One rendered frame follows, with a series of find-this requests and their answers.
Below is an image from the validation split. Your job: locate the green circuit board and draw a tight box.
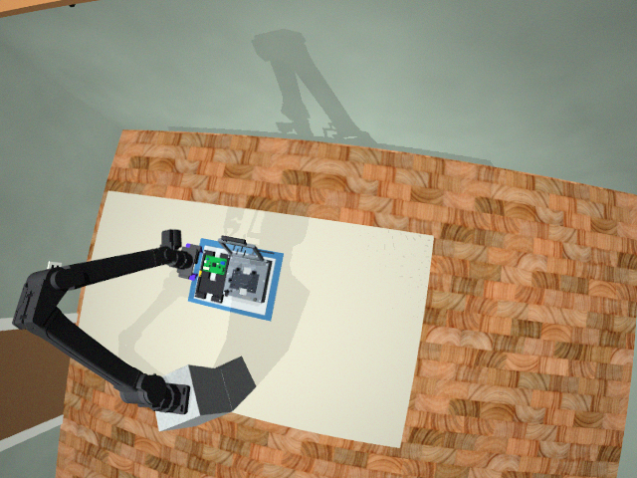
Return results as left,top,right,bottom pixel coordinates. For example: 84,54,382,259
203,255,227,275

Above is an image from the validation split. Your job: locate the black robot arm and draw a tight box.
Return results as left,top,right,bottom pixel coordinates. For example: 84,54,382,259
12,229,190,414

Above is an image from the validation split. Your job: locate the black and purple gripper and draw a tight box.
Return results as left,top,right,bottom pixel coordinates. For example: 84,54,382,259
176,243,203,281

